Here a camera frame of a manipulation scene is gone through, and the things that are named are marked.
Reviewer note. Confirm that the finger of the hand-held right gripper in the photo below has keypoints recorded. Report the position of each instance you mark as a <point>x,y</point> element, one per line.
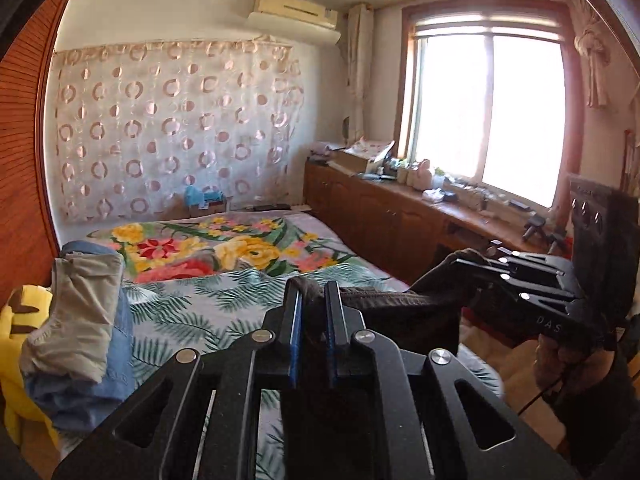
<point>535,260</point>
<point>530,292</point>

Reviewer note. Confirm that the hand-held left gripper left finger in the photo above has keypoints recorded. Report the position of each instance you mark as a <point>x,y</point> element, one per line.
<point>296,340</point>

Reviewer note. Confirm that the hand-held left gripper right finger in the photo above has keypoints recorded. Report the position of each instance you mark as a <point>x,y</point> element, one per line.
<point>331,345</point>

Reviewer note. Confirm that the black pants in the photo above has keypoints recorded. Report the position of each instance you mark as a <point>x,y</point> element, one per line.
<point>400,310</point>

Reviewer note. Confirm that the person's right forearm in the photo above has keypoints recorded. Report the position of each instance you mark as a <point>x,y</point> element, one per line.
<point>610,420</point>

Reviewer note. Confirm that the folded grey pants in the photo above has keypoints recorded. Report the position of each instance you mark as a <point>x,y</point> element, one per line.
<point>75,320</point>

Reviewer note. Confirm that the person's right hand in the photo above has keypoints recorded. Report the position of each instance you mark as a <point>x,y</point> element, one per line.
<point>552,365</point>

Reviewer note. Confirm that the small black stand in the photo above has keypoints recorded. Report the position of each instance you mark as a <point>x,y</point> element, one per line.
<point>545,232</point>

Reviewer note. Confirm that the floral pink blanket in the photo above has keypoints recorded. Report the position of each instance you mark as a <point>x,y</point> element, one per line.
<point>225,245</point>

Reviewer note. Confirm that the tissue pack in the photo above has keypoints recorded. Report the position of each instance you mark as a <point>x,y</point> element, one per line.
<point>434,195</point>

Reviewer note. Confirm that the long wooden cabinet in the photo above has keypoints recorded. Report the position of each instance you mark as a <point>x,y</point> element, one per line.
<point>380,220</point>

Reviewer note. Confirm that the wooden framed window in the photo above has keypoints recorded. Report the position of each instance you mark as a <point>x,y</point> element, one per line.
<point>490,105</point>

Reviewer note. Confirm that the blue plastic bag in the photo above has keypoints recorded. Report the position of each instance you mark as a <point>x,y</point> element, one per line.
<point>202,196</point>

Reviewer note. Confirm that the folded blue jeans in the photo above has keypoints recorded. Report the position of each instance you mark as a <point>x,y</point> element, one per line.
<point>122,330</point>
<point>75,400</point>

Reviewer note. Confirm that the open cardboard box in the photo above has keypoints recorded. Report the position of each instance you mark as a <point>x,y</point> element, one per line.
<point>362,157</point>

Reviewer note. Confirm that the tied pale curtain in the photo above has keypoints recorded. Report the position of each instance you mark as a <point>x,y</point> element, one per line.
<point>592,45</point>
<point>359,70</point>

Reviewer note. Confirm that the circle patterned sheer curtain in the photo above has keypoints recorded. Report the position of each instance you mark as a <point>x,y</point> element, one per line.
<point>175,125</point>

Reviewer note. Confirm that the wooden louvred wardrobe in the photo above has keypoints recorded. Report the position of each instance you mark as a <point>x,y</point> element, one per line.
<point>25,135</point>

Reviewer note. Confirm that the cream wall air conditioner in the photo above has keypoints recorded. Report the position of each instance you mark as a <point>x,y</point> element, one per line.
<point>295,7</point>

